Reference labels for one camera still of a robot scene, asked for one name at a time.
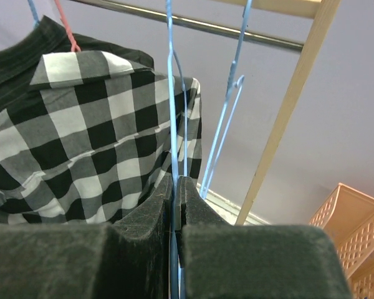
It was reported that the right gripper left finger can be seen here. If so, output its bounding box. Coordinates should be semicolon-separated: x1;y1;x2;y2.
0;176;173;298

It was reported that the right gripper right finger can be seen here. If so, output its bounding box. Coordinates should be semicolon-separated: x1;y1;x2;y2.
176;176;352;298

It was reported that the blue wire hanger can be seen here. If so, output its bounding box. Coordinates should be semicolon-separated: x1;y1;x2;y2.
166;1;186;298
200;0;253;199

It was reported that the grey plaid shirt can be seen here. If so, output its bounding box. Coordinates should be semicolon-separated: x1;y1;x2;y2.
0;50;203;225

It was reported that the black pinstripe shirt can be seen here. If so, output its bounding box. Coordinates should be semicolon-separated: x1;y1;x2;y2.
0;17;166;131

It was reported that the blue hanger of black shirt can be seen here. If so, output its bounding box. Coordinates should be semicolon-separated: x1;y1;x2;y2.
27;0;40;28

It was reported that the orange file organizer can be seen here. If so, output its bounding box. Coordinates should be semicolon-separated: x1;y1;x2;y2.
309;183;374;298

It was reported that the wooden clothes rack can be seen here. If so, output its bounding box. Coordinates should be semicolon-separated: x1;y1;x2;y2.
65;1;330;224

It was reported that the pink wire hanger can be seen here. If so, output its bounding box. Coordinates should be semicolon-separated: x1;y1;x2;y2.
54;0;81;52

